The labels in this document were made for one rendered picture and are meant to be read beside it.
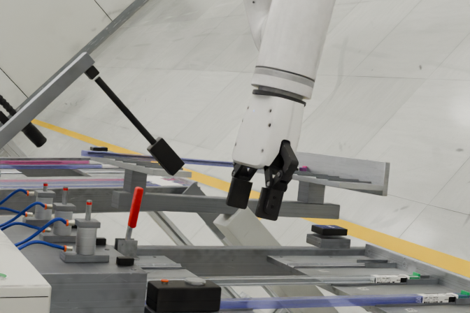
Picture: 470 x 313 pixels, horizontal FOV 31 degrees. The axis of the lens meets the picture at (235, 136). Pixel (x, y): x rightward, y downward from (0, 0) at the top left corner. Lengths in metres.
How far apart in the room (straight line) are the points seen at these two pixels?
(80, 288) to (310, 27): 0.46
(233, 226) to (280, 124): 0.55
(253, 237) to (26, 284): 0.93
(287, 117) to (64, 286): 0.38
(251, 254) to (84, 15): 7.64
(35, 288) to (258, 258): 0.68
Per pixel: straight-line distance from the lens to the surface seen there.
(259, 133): 1.10
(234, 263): 1.36
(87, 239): 0.94
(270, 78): 1.10
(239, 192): 1.17
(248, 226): 1.62
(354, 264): 1.39
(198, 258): 1.33
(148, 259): 1.27
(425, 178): 2.97
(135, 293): 0.91
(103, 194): 2.07
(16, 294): 0.74
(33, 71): 8.78
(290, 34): 1.11
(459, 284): 1.29
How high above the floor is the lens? 1.51
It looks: 20 degrees down
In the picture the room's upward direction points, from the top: 40 degrees counter-clockwise
